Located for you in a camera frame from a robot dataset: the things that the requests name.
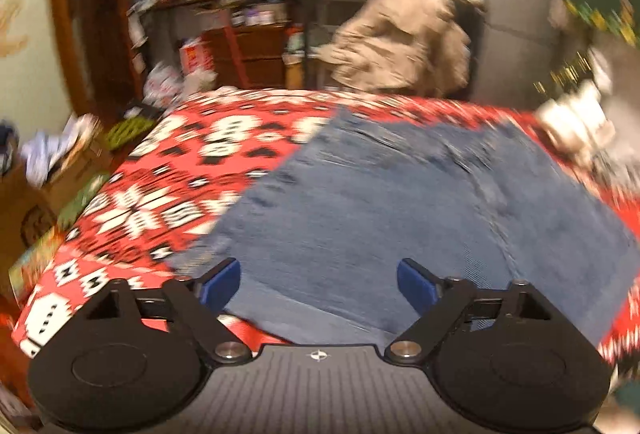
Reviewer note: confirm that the wooden drawer cabinet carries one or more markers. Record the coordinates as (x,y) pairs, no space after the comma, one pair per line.
(260,49)

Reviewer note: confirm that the white plastic bag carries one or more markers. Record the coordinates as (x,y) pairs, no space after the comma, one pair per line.
(162,84)

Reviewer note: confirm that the red white carton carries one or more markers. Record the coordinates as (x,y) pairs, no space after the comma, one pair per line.
(196,57)

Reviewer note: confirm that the cluttered wooden desk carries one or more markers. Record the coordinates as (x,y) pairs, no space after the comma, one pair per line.
(165,4)

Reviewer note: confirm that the red patterned blanket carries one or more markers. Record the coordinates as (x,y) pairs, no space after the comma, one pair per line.
(175,174)

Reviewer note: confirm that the gold tinsel garland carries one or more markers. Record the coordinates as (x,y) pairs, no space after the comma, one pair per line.
(565,74)

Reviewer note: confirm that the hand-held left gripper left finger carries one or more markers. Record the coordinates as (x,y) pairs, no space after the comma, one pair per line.
(222,284)

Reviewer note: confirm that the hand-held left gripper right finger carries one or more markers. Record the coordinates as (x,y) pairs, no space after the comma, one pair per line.
(415,284)

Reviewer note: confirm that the grey refrigerator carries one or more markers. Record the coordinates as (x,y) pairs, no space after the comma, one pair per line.
(515,39)

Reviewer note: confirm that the blue denim shorts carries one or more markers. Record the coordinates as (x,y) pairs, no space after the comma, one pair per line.
(375,214)

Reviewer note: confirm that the green flat box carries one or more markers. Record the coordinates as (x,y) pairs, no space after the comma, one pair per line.
(82,199)

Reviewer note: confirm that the beige jacket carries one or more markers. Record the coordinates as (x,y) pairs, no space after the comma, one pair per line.
(400,39)

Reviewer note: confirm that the green plastic crate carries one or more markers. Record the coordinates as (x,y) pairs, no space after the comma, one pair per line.
(127,132)

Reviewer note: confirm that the brown cardboard box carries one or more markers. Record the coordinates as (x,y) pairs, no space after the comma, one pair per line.
(30,214)

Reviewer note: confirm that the white plush cloth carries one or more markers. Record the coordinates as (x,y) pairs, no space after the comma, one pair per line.
(570,119)

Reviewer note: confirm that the brown wooden door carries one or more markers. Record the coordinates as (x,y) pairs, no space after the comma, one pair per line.
(85,14)

